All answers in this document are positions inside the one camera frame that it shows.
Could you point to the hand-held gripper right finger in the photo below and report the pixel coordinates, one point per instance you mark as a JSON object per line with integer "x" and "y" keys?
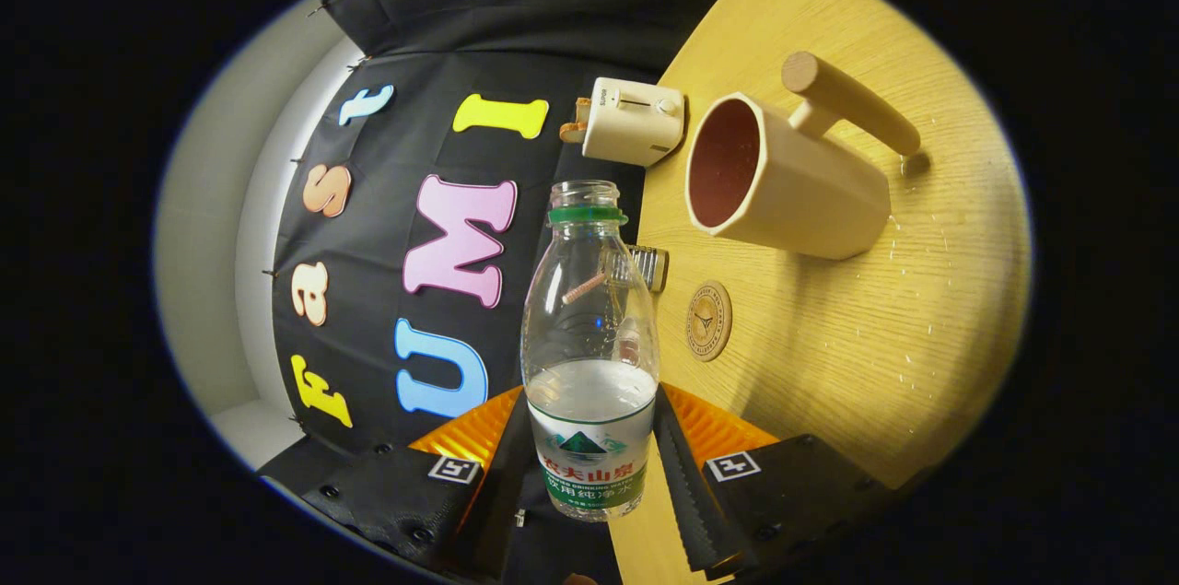
{"x": 683, "y": 488}

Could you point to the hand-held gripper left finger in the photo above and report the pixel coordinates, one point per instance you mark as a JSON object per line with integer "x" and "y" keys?
{"x": 502, "y": 497}

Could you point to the clear plastic juice bottle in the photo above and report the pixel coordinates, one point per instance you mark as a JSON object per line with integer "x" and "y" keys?
{"x": 589, "y": 419}

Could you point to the round cork coaster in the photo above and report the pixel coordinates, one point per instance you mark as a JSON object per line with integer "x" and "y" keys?
{"x": 708, "y": 321}

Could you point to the thin stick in holder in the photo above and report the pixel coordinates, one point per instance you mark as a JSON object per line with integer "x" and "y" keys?
{"x": 582, "y": 290}

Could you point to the wooden table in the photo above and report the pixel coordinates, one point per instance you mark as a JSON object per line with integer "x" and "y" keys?
{"x": 875, "y": 336}

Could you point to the black backdrop cloth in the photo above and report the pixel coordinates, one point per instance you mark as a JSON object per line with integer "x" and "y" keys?
{"x": 387, "y": 226}

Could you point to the toast slice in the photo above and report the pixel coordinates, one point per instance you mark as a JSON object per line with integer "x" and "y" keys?
{"x": 572, "y": 134}
{"x": 581, "y": 109}

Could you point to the white toaster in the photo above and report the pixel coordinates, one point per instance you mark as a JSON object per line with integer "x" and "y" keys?
{"x": 636, "y": 120}

